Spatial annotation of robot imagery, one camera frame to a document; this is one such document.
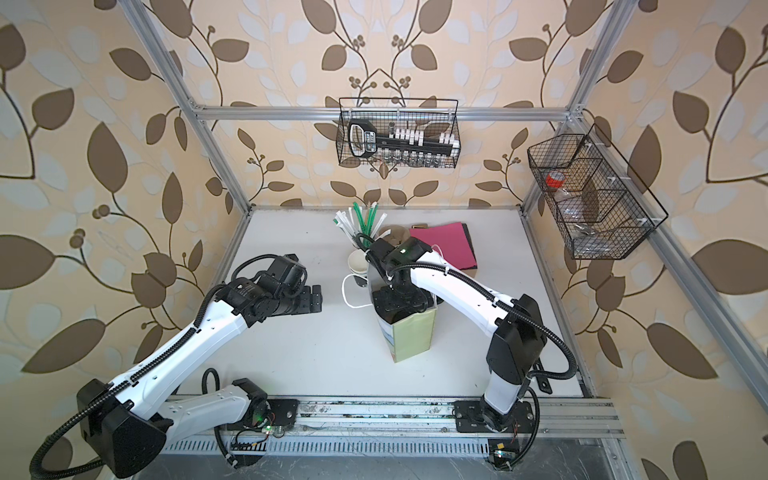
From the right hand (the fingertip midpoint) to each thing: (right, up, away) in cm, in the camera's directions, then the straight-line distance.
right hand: (399, 314), depth 76 cm
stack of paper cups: (-12, +11, +13) cm, 21 cm away
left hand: (-24, +4, +2) cm, 24 cm away
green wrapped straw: (-11, +23, +21) cm, 33 cm away
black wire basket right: (+51, +25, -2) cm, 57 cm away
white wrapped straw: (-16, +24, +16) cm, 33 cm away
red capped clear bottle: (+45, +36, +8) cm, 58 cm away
